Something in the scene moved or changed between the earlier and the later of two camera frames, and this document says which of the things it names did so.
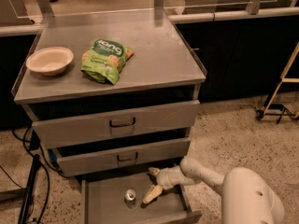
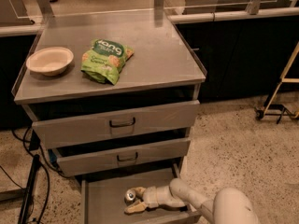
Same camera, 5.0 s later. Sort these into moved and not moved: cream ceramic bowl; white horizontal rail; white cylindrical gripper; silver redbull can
Moved: white cylindrical gripper
Not moved: white horizontal rail; silver redbull can; cream ceramic bowl
